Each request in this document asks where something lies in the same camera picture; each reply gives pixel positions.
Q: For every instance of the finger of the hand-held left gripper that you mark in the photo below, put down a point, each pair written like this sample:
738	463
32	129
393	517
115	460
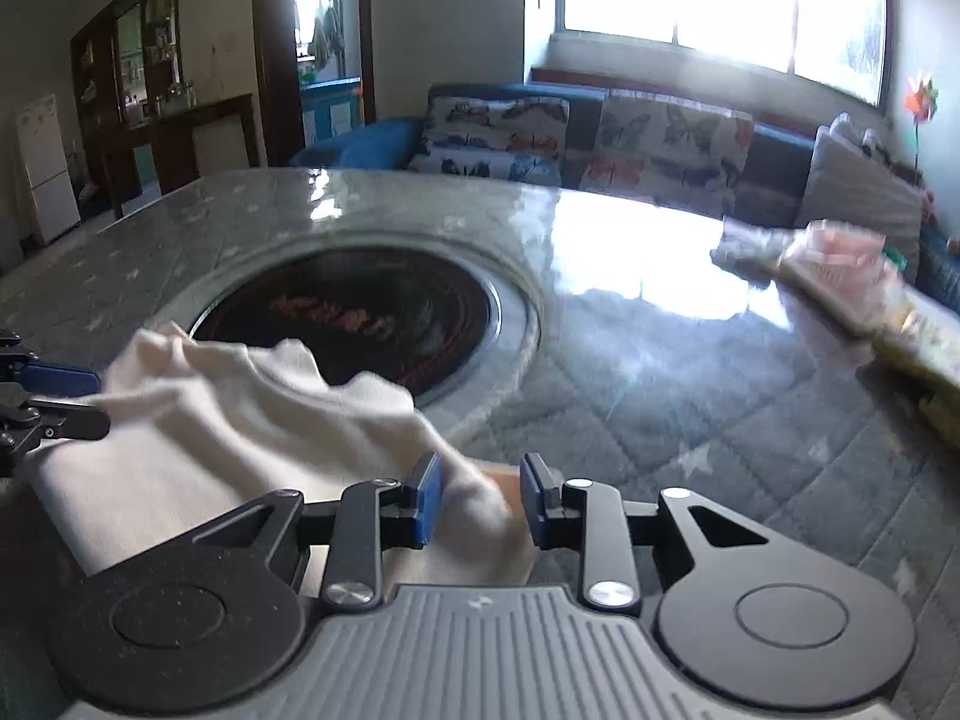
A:
64	379
67	424

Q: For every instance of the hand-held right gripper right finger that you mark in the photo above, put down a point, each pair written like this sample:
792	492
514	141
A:
534	499

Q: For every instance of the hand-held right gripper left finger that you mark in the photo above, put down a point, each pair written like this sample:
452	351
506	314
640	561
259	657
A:
427	499

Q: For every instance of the cream white pants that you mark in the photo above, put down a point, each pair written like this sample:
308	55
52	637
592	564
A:
247	435

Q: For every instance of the black round built-in cooker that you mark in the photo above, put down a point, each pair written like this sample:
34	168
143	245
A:
360	315

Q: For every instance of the white refrigerator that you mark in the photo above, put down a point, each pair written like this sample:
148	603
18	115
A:
49	172

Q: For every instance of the dark wooden cabinet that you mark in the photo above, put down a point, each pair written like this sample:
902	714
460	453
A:
217	142

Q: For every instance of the blue sofa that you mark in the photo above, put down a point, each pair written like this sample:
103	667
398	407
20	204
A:
375	146

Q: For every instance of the butterfly print cushion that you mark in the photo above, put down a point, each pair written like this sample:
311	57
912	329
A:
487	139
667	154

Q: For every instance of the white plastic bag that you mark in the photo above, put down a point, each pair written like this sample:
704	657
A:
817	270

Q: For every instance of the yellow folded patterned cloth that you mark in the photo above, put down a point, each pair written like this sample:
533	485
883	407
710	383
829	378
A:
926	360

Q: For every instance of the grey pillow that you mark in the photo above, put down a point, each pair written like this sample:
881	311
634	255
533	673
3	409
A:
862	195

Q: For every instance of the colourful pinwheel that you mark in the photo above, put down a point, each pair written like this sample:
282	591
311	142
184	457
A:
921	101

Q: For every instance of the dark wooden door frame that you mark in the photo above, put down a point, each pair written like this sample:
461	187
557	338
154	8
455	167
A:
274	52

